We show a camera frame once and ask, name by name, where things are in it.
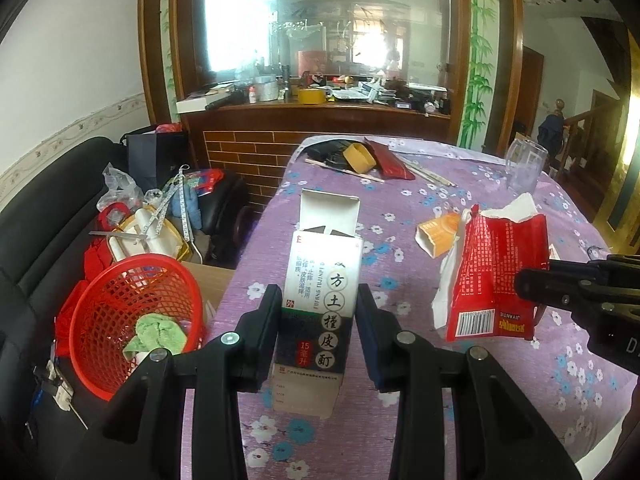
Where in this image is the blue cloth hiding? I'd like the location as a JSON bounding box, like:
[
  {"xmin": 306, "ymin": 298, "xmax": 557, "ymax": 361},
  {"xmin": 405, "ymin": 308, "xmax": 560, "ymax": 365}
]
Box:
[{"xmin": 172, "ymin": 179, "xmax": 204, "ymax": 232}]

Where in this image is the wooden stair railing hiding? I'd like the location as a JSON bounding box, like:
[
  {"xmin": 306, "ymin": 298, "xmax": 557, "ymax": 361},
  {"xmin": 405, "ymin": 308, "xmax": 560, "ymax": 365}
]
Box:
[{"xmin": 541, "ymin": 99, "xmax": 602, "ymax": 182}]

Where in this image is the yellow round box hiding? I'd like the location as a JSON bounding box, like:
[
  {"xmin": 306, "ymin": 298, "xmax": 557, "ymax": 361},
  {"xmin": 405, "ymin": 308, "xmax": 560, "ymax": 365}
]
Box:
[{"xmin": 342, "ymin": 143, "xmax": 376, "ymax": 174}]

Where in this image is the cardboard box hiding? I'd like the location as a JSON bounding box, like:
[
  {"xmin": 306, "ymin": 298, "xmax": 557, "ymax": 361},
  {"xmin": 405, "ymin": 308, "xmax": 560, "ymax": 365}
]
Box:
[{"xmin": 179, "ymin": 259, "xmax": 237, "ymax": 322}]

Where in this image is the black leather sofa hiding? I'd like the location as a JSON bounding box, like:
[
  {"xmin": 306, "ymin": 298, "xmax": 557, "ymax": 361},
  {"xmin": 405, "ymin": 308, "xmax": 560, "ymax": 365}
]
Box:
[{"xmin": 0, "ymin": 135, "xmax": 252, "ymax": 480}]

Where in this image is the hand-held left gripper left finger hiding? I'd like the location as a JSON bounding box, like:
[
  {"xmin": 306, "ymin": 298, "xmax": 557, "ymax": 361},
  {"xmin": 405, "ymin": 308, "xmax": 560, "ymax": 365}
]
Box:
[{"xmin": 55, "ymin": 284, "xmax": 283, "ymax": 480}]

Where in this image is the wooden cabinet with mirror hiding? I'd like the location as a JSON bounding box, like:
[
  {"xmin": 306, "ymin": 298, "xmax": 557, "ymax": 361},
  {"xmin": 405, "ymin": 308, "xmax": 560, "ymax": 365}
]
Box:
[{"xmin": 137, "ymin": 0, "xmax": 524, "ymax": 212}]

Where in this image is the dark paper bag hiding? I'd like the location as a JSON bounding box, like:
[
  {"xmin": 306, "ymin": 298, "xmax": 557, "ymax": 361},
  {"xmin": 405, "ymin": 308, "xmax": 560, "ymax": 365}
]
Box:
[{"xmin": 124, "ymin": 129, "xmax": 189, "ymax": 192}]

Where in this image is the white and black medicine box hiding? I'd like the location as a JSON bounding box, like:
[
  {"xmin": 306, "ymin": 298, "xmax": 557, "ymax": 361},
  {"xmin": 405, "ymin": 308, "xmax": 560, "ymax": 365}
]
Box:
[{"xmin": 272, "ymin": 188, "xmax": 365, "ymax": 420}]

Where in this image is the red tissue pack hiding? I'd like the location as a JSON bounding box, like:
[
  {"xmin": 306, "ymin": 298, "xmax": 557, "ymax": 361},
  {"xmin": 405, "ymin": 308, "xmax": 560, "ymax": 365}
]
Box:
[{"xmin": 432, "ymin": 193, "xmax": 552, "ymax": 342}]

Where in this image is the silver metal pot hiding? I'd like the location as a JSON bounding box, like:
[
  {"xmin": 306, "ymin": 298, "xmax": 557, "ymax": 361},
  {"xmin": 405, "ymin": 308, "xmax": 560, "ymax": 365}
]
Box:
[{"xmin": 254, "ymin": 74, "xmax": 279, "ymax": 104}]

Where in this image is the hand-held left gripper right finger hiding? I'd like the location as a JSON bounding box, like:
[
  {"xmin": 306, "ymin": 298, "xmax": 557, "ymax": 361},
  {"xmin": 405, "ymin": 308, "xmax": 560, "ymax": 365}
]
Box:
[{"xmin": 356, "ymin": 284, "xmax": 583, "ymax": 480}]

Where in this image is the yellow tape roll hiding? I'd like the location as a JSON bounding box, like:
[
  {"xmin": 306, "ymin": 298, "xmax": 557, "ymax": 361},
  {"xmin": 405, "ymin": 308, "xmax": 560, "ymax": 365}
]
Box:
[{"xmin": 298, "ymin": 87, "xmax": 334, "ymax": 107}]

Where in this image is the red and blue packet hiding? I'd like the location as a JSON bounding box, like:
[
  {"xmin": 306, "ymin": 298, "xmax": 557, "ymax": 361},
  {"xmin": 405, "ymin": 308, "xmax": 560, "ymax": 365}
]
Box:
[{"xmin": 187, "ymin": 169, "xmax": 224, "ymax": 194}]

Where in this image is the black flashlight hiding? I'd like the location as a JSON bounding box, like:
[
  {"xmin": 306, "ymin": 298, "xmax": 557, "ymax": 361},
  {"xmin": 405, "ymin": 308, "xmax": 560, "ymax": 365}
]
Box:
[{"xmin": 204, "ymin": 90, "xmax": 247, "ymax": 111}]

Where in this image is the clear glass cup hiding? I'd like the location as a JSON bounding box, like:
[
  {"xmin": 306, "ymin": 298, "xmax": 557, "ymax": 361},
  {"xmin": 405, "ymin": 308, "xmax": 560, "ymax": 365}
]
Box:
[{"xmin": 504, "ymin": 138, "xmax": 550, "ymax": 196}]

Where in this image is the green cloth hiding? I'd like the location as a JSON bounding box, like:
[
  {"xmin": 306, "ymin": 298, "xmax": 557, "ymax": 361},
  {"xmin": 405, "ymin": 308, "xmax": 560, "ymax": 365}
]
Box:
[{"xmin": 122, "ymin": 312, "xmax": 189, "ymax": 362}]

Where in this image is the white flat box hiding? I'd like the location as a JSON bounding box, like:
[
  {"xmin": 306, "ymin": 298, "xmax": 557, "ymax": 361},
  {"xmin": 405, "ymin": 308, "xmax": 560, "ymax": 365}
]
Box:
[{"xmin": 175, "ymin": 94, "xmax": 222, "ymax": 114}]

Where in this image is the clear plastic bag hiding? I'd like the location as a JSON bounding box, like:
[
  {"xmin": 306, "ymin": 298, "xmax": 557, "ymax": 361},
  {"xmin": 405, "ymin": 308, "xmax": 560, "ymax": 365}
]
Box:
[{"xmin": 97, "ymin": 162, "xmax": 144, "ymax": 212}]

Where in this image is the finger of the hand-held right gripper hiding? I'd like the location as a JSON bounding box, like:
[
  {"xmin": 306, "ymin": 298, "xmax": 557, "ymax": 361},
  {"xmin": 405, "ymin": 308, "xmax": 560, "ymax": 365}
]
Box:
[
  {"xmin": 515, "ymin": 269, "xmax": 602, "ymax": 312},
  {"xmin": 548, "ymin": 255, "xmax": 616, "ymax": 282}
]

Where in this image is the red cloth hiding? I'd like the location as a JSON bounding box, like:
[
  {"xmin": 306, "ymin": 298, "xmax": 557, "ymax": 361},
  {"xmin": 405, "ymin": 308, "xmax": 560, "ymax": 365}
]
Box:
[{"xmin": 82, "ymin": 234, "xmax": 117, "ymax": 282}]

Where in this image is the small orange box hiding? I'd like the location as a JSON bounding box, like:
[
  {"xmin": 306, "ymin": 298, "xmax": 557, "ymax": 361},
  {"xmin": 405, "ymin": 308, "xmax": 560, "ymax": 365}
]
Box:
[{"xmin": 416, "ymin": 212, "xmax": 462, "ymax": 259}]

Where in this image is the purple floral tablecloth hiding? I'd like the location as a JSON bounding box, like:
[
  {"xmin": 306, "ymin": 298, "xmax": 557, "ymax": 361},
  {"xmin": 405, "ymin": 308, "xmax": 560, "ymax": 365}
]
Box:
[{"xmin": 181, "ymin": 135, "xmax": 622, "ymax": 480}]

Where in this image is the red mesh plastic basket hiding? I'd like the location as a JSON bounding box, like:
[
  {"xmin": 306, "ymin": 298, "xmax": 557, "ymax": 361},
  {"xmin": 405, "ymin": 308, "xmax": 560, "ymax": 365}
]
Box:
[{"xmin": 67, "ymin": 253, "xmax": 207, "ymax": 402}]

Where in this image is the pair of wooden chopsticks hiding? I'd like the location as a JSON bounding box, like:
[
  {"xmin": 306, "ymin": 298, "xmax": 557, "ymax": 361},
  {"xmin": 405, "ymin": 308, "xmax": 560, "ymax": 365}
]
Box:
[
  {"xmin": 304, "ymin": 158, "xmax": 386, "ymax": 184},
  {"xmin": 404, "ymin": 159, "xmax": 457, "ymax": 187}
]

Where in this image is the white measuring tape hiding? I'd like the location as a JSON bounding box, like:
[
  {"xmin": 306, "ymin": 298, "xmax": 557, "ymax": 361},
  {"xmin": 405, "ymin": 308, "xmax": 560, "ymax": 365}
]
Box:
[{"xmin": 149, "ymin": 164, "xmax": 195, "ymax": 242}]

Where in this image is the black flat case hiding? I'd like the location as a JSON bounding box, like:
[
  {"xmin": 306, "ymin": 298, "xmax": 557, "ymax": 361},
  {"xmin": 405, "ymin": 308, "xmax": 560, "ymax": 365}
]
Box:
[{"xmin": 305, "ymin": 139, "xmax": 352, "ymax": 171}]

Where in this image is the dark red flat packet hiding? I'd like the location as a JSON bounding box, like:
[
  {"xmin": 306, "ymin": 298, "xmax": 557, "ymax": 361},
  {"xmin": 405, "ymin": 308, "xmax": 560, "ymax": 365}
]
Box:
[{"xmin": 367, "ymin": 139, "xmax": 417, "ymax": 182}]

